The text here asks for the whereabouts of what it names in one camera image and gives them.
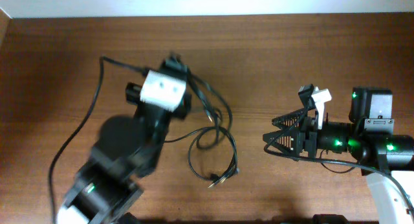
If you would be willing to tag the black base block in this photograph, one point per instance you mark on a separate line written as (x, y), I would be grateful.
(329, 219)

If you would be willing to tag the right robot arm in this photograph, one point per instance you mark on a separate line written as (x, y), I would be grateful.
(366, 142)

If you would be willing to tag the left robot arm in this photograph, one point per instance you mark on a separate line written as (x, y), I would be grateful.
(103, 190)

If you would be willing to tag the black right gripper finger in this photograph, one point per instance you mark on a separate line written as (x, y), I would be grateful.
(290, 142)
(290, 119)

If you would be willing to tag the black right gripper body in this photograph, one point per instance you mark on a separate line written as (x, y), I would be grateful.
(308, 136)

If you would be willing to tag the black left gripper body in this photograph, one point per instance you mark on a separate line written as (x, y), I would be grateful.
(181, 112)

